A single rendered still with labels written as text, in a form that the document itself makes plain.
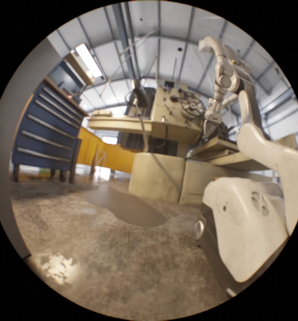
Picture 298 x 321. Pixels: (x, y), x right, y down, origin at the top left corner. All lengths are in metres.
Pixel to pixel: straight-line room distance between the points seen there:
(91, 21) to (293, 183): 9.92
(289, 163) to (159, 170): 1.20
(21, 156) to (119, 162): 3.41
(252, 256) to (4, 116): 0.51
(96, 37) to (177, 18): 5.52
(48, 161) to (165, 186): 1.39
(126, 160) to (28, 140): 3.34
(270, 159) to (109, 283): 0.62
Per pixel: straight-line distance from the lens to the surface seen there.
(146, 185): 1.24
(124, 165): 3.77
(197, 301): 0.40
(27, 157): 1.08
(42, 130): 1.11
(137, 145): 1.94
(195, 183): 1.35
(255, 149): 0.48
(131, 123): 1.73
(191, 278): 0.43
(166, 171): 1.23
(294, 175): 0.37
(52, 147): 1.17
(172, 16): 8.21
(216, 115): 0.59
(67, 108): 1.27
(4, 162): 0.25
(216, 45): 0.71
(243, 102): 0.69
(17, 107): 0.26
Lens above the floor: 0.35
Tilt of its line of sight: 7 degrees up
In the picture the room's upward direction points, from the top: 10 degrees clockwise
